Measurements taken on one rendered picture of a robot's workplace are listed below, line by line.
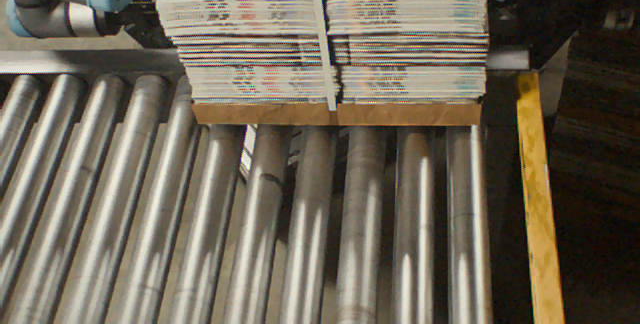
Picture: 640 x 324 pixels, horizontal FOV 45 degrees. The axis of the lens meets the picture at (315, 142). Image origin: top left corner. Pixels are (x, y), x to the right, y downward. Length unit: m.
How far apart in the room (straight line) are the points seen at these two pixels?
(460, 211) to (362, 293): 0.16
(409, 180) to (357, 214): 0.08
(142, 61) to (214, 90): 0.20
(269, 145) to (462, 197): 0.26
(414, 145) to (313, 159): 0.13
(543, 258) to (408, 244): 0.15
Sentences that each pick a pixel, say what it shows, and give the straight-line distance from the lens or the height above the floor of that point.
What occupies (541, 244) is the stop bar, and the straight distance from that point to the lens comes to 0.92.
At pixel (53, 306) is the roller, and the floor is 0.78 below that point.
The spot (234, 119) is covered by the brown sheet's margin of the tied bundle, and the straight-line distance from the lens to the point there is 1.04.
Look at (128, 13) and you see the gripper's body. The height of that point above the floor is 0.81.
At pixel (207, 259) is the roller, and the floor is 0.80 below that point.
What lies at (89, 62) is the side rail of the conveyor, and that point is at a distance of 1.22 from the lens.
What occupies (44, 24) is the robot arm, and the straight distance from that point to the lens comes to 1.29.
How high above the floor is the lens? 1.60
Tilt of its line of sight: 51 degrees down
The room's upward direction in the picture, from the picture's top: 10 degrees counter-clockwise
